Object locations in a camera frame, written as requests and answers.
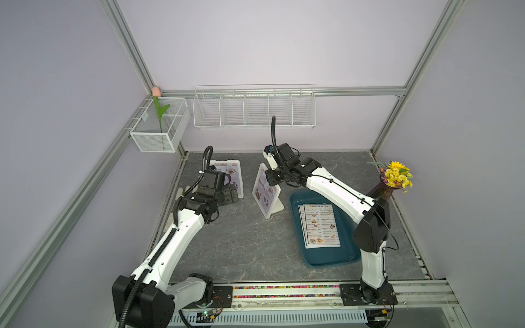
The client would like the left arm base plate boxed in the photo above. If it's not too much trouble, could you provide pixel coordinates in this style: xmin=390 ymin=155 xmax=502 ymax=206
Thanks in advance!
xmin=177 ymin=285 xmax=234 ymax=309

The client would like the white green work glove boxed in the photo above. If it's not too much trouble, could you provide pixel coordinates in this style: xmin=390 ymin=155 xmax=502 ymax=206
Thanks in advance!
xmin=173 ymin=187 xmax=185 ymax=204

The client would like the pink artificial tulip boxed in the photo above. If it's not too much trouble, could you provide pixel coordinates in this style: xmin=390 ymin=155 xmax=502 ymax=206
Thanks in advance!
xmin=152 ymin=86 xmax=170 ymax=133

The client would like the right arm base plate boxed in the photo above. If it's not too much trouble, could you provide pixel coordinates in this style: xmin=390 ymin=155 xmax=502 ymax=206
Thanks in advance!
xmin=340 ymin=282 xmax=398 ymax=306

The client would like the yellow flower bouquet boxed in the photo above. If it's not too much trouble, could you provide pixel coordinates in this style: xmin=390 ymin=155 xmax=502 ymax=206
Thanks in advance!
xmin=371 ymin=161 xmax=413 ymax=193

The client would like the dim sum menu sheet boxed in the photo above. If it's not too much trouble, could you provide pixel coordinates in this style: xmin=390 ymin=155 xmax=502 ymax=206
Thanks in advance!
xmin=298 ymin=204 xmax=340 ymax=250

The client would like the white mesh wall basket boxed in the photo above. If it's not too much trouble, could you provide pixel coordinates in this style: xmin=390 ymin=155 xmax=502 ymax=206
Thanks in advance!
xmin=130 ymin=97 xmax=191 ymax=153

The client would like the teal plastic tray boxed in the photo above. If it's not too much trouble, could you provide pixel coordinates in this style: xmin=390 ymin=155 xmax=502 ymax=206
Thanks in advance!
xmin=289 ymin=189 xmax=361 ymax=268

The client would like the red special menu sheet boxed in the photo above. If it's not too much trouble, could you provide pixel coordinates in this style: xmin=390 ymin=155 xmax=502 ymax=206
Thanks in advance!
xmin=252 ymin=163 xmax=276 ymax=217

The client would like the dark purple vase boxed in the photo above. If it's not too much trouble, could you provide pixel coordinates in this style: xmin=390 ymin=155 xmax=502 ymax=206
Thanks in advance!
xmin=366 ymin=181 xmax=397 ymax=200

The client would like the white ventilation grille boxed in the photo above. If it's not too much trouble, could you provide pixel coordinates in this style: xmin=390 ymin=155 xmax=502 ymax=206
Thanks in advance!
xmin=183 ymin=309 xmax=368 ymax=327

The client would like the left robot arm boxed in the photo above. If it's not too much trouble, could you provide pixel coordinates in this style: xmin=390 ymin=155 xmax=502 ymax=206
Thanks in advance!
xmin=112 ymin=146 xmax=238 ymax=327

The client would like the white wire wall shelf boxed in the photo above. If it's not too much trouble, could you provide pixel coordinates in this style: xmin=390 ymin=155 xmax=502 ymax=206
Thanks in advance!
xmin=193 ymin=84 xmax=317 ymax=129

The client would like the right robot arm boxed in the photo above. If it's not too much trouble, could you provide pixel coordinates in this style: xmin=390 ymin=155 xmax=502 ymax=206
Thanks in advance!
xmin=263 ymin=116 xmax=394 ymax=304

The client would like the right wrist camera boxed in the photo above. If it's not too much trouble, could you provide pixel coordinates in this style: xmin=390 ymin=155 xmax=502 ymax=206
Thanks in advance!
xmin=263 ymin=145 xmax=278 ymax=170

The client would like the white menu holder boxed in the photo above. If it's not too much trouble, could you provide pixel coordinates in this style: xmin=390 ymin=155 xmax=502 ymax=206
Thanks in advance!
xmin=208 ymin=159 xmax=245 ymax=200
xmin=252 ymin=163 xmax=284 ymax=219

